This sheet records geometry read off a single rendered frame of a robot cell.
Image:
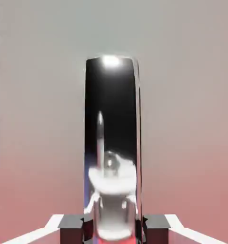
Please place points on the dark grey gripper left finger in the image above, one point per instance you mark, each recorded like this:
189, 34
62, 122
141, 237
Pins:
68, 228

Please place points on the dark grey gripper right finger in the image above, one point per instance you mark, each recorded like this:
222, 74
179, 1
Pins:
157, 228

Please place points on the pale painted cabinet door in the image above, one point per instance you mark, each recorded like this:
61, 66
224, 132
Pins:
39, 114

